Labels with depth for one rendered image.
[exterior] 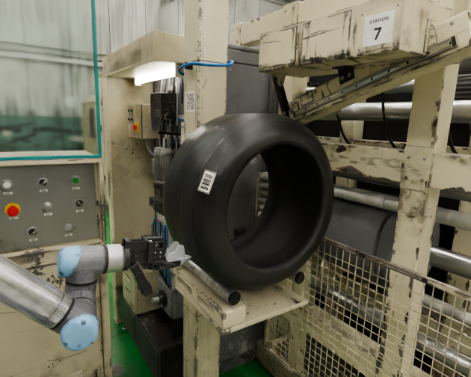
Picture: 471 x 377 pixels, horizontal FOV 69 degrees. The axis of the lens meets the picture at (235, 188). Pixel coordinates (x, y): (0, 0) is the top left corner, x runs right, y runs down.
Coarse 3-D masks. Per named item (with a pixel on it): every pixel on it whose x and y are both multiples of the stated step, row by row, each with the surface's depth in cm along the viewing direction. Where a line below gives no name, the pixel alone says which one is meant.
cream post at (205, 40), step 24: (192, 0) 124; (216, 0) 124; (192, 24) 125; (216, 24) 125; (192, 48) 127; (216, 48) 127; (192, 72) 128; (216, 72) 129; (216, 96) 131; (192, 120) 132; (192, 312) 147; (192, 336) 149; (216, 336) 153; (192, 360) 151; (216, 360) 155
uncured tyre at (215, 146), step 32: (224, 128) 99; (256, 128) 97; (288, 128) 102; (192, 160) 98; (224, 160) 92; (288, 160) 136; (320, 160) 111; (192, 192) 93; (224, 192) 93; (288, 192) 140; (320, 192) 118; (192, 224) 94; (224, 224) 94; (256, 224) 139; (288, 224) 138; (320, 224) 117; (192, 256) 102; (224, 256) 97; (256, 256) 133; (288, 256) 127; (256, 288) 110
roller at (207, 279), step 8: (184, 264) 131; (192, 264) 126; (200, 272) 120; (208, 280) 115; (216, 288) 111; (224, 288) 108; (232, 288) 108; (224, 296) 107; (232, 296) 105; (240, 296) 106; (232, 304) 106
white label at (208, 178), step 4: (204, 172) 92; (208, 172) 91; (212, 172) 91; (204, 176) 92; (208, 176) 91; (212, 176) 90; (204, 180) 91; (208, 180) 91; (212, 180) 90; (200, 184) 92; (204, 184) 91; (208, 184) 91; (200, 188) 92; (204, 188) 91; (208, 188) 90; (208, 192) 90
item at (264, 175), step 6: (258, 174) 164; (264, 174) 164; (258, 180) 165; (264, 180) 167; (258, 186) 166; (264, 186) 162; (258, 192) 166; (264, 192) 164; (258, 198) 167; (264, 198) 163; (258, 204) 168; (264, 204) 166; (258, 210) 168; (258, 216) 169
